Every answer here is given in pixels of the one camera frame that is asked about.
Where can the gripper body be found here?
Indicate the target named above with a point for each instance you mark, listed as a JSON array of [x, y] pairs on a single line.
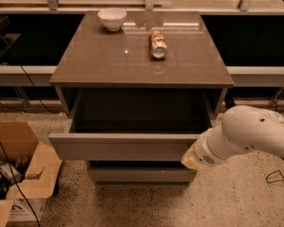
[[204, 154]]

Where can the grey top drawer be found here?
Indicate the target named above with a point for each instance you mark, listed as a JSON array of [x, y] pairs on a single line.
[[134, 124]]

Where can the white ceramic bowl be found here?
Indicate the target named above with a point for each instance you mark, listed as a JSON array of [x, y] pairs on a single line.
[[112, 18]]

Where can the grey drawer cabinet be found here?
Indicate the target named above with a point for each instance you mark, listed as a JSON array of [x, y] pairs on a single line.
[[97, 58]]

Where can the grey drawer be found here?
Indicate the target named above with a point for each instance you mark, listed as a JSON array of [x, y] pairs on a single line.
[[134, 124], [138, 172]]

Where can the grey lower drawer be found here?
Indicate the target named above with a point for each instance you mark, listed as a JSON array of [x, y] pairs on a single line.
[[138, 172]]

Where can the crushed soda can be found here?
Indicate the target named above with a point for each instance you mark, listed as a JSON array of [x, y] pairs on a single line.
[[158, 46]]

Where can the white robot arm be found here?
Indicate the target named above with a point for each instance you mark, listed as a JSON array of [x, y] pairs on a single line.
[[241, 130]]

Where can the open cardboard box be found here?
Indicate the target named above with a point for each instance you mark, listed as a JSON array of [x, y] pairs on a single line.
[[29, 170]]

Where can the bottles in cardboard box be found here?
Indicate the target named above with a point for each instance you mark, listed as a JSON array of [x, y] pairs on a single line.
[[12, 173]]

